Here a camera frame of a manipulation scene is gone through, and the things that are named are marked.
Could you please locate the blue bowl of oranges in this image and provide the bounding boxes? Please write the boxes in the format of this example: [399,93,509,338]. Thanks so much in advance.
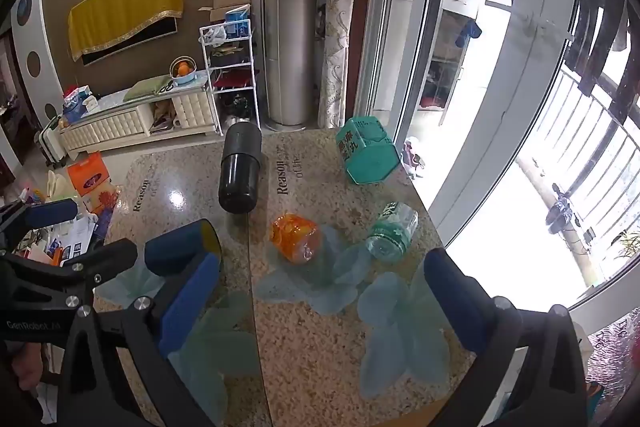
[168,56,196,87]

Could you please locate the patterned beige curtain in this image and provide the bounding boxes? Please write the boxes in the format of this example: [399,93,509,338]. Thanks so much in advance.
[316,0,364,130]

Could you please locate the white wire rack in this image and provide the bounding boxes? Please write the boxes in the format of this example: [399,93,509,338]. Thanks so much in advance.
[198,22,261,138]

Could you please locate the pair of shoes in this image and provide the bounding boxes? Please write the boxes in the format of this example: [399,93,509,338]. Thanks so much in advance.
[401,137,427,178]

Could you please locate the potted plant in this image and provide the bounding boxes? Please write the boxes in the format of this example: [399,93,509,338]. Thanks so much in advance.
[616,229,640,263]

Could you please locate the pink floral cloth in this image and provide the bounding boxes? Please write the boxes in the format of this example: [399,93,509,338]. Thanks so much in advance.
[582,309,640,415]

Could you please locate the blue packet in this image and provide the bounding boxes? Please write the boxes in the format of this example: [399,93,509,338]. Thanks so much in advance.
[224,9,251,39]

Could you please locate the sliding glass door frame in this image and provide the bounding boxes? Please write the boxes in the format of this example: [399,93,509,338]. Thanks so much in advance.
[357,0,583,248]

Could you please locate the hanging dark clothes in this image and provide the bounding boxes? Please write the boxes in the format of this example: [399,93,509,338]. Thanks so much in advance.
[564,0,640,110]

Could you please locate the balcony railing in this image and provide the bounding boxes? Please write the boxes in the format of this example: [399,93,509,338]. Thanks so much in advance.
[515,67,640,288]

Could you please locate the open cardboard box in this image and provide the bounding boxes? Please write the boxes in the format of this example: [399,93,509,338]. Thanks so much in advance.
[198,0,253,26]

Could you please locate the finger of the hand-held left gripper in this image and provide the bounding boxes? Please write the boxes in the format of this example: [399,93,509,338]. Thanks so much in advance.
[0,219,223,308]
[0,199,79,253]

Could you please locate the hanging blue cloth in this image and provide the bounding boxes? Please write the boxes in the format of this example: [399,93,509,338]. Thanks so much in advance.
[453,19,483,49]

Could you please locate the red cloth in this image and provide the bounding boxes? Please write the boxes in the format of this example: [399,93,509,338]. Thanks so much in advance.
[214,70,254,90]

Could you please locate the teal hexagonal tin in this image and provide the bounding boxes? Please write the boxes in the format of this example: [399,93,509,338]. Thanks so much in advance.
[335,116,402,186]

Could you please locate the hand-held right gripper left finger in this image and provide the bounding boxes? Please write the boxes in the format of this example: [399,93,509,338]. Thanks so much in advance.
[54,254,222,427]

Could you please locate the black television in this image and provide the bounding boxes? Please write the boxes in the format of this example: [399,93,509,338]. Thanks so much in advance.
[81,18,179,67]

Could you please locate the orange paper bag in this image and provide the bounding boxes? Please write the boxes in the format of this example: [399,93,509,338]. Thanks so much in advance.
[67,151,112,204]

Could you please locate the orange plastic bottle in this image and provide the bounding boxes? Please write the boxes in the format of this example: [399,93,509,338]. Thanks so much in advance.
[270,214,321,264]

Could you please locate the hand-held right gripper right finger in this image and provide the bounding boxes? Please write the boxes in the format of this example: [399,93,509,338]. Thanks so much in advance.
[424,248,589,427]

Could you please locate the silver tower air conditioner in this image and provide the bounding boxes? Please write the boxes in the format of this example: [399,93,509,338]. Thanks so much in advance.
[260,0,321,132]

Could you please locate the white suitcase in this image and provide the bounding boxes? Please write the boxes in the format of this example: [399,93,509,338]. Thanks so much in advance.
[37,116,69,168]

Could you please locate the blue tissue pack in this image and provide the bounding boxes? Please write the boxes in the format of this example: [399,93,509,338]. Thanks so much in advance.
[62,87,99,123]

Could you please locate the yellow cloth cover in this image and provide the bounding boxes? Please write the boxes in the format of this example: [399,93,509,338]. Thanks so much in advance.
[67,0,184,62]

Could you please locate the clear green-labelled bottle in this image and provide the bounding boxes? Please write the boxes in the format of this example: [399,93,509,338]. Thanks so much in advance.
[365,201,420,262]

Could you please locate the person's left hand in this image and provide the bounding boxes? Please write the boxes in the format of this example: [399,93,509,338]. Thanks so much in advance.
[7,342,49,391]

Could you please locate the black cup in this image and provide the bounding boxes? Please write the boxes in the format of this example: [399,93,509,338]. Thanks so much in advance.
[218,119,264,214]

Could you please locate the white tv cabinet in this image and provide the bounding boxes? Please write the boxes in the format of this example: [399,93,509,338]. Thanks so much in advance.
[59,79,221,153]

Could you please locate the pile of papers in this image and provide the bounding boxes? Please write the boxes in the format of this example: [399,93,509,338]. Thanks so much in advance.
[20,207,118,268]

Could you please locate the green cushion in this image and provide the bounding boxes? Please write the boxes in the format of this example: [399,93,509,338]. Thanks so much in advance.
[123,75,172,102]

